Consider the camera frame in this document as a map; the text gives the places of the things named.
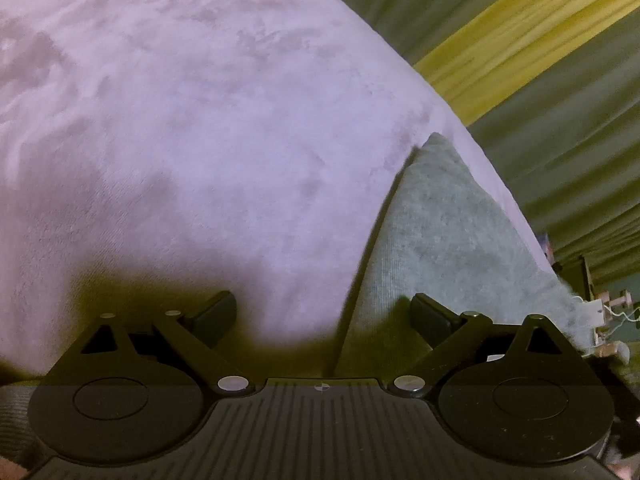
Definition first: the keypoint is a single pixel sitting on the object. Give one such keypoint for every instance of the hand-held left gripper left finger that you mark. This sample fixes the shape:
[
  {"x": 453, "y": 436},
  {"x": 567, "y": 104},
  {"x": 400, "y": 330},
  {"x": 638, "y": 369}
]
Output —
[{"x": 216, "y": 312}]

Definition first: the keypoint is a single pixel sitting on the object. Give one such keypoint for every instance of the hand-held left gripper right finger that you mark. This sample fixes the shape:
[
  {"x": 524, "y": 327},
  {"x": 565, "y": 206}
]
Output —
[{"x": 429, "y": 316}]

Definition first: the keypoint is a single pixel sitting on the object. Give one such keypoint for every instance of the printed purple box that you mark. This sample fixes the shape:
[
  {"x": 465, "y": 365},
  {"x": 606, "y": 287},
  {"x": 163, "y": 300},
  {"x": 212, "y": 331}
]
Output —
[{"x": 548, "y": 247}]

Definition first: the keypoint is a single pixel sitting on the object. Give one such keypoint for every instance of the white box device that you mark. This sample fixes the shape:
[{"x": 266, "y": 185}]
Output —
[{"x": 597, "y": 317}]

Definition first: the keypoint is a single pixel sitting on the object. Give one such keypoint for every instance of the lilac plush blanket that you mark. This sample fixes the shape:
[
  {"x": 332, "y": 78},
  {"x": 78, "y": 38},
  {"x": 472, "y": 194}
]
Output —
[{"x": 200, "y": 135}]

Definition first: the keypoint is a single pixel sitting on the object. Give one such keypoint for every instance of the green curtain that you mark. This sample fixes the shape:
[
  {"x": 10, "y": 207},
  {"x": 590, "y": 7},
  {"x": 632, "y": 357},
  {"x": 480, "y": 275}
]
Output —
[
  {"x": 575, "y": 170},
  {"x": 400, "y": 0}
]

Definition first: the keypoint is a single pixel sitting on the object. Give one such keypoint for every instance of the dark ribbed cloth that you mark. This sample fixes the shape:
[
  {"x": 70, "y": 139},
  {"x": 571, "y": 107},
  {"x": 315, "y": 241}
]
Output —
[{"x": 20, "y": 425}]

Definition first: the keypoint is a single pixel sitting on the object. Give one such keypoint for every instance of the yellow curtain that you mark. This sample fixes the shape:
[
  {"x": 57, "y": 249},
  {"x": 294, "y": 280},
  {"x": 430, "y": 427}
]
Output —
[{"x": 525, "y": 45}]

